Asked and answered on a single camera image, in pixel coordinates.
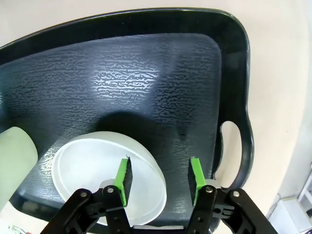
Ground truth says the light green plastic cup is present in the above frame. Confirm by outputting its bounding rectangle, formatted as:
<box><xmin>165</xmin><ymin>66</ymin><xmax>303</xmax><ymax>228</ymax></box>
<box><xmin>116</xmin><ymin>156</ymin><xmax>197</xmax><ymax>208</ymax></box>
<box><xmin>0</xmin><ymin>126</ymin><xmax>39</xmax><ymax>213</ymax></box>

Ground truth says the white shelf unit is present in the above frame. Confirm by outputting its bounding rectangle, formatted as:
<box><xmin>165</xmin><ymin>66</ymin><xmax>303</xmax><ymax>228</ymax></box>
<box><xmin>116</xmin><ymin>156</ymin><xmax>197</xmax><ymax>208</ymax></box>
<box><xmin>266</xmin><ymin>168</ymin><xmax>312</xmax><ymax>234</ymax></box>

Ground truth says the pale mint green bowl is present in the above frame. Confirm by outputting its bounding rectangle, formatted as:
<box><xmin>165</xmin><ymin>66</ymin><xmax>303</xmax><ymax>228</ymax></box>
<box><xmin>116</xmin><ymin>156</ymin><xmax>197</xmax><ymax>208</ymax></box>
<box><xmin>52</xmin><ymin>131</ymin><xmax>168</xmax><ymax>226</ymax></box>

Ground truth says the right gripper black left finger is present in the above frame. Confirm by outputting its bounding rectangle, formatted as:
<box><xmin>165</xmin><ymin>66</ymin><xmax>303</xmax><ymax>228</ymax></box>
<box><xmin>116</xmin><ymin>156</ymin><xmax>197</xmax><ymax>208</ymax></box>
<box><xmin>50</xmin><ymin>157</ymin><xmax>134</xmax><ymax>234</ymax></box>

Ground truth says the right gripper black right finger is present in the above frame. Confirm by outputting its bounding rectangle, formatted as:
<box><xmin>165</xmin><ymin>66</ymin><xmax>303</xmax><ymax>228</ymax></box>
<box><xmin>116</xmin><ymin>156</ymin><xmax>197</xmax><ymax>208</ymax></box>
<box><xmin>184</xmin><ymin>157</ymin><xmax>278</xmax><ymax>234</ymax></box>

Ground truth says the black handled tray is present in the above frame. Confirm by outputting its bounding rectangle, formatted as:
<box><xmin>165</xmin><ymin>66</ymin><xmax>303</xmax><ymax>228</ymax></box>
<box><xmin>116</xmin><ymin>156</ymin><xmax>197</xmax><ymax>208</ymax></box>
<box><xmin>0</xmin><ymin>8</ymin><xmax>255</xmax><ymax>234</ymax></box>

